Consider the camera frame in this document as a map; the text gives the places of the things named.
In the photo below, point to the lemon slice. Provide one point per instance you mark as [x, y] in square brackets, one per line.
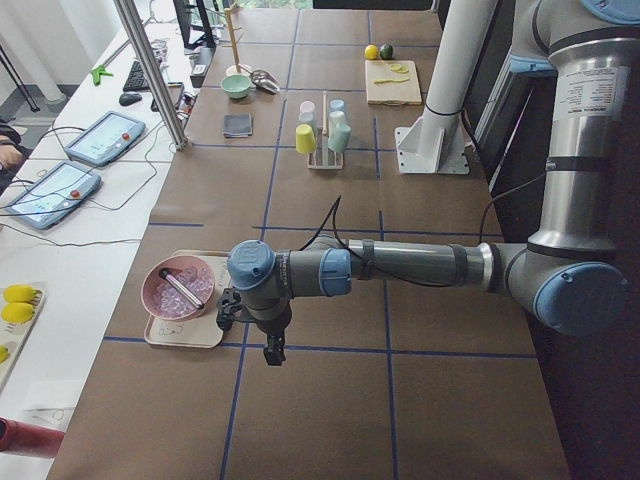
[398, 68]

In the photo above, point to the wooden cutting board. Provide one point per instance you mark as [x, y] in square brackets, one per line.
[407, 93]

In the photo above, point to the aluminium frame post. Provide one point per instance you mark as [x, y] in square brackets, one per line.
[135, 30]

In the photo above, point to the light blue cup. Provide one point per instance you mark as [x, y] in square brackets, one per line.
[337, 105]

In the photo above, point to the teach pendant tablet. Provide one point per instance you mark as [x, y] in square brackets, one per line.
[105, 140]
[49, 200]

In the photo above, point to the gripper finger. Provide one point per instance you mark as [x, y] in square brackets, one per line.
[273, 351]

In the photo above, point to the near teach pendant tablet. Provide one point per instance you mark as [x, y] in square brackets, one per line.
[49, 200]

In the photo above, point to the yellow lemon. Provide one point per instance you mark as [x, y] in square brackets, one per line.
[371, 52]

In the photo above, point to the white cup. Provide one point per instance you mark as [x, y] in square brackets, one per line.
[336, 118]

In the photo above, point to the mint green cup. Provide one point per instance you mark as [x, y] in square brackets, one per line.
[339, 136]

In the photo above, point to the yellow cup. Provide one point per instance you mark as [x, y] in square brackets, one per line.
[305, 140]

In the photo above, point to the yellow plastic knife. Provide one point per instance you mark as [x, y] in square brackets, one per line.
[380, 81]

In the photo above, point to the red cylinder object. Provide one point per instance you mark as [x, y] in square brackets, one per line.
[23, 439]

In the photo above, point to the black computer mouse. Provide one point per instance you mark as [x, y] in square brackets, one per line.
[129, 98]

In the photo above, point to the beige tray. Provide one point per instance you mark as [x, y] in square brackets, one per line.
[199, 332]

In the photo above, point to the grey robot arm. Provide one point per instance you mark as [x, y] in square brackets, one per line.
[563, 273]

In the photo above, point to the metal scoop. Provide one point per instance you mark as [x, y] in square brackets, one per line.
[265, 81]

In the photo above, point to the grey folded cloth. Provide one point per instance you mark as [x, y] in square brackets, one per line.
[237, 125]

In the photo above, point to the tray with yellow fruit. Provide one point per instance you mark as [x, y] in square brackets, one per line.
[21, 304]

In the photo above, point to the white wire cup holder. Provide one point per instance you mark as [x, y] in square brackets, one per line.
[324, 158]

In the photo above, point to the grey cup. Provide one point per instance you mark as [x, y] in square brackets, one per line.
[308, 118]

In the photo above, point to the pink cup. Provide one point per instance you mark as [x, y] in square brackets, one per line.
[307, 107]

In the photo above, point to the mint green bowl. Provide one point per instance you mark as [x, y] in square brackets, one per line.
[236, 86]

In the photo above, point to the black keyboard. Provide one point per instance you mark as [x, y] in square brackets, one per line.
[136, 80]

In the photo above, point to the green avocado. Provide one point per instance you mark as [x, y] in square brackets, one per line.
[386, 52]

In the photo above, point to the green plastic clamp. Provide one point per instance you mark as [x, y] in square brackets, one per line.
[98, 73]

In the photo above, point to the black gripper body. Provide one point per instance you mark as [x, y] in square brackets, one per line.
[272, 331]

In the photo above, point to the pink bowl with ice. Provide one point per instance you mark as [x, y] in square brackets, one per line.
[161, 300]

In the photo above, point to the far teach pendant tablet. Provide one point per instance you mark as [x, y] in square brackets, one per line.
[105, 140]

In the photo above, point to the white camera pole mount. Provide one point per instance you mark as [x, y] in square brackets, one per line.
[434, 144]

